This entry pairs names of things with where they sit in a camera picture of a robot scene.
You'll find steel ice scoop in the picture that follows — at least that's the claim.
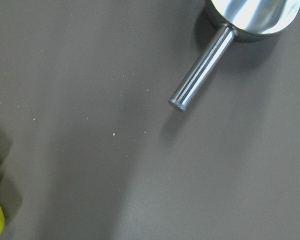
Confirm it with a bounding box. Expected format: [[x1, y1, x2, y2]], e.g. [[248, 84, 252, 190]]
[[168, 0, 300, 112]]

